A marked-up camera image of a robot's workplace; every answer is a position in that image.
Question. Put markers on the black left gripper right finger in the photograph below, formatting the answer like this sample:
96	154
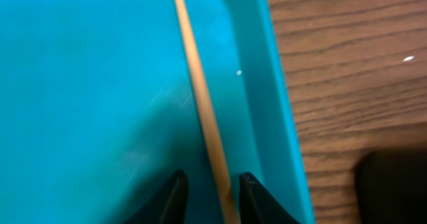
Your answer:
258	206

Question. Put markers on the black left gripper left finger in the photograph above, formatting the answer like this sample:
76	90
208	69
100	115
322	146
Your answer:
167	205

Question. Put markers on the wooden chopstick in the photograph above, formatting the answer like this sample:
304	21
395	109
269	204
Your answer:
207	118

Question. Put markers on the teal plastic tray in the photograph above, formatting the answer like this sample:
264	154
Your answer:
97	109

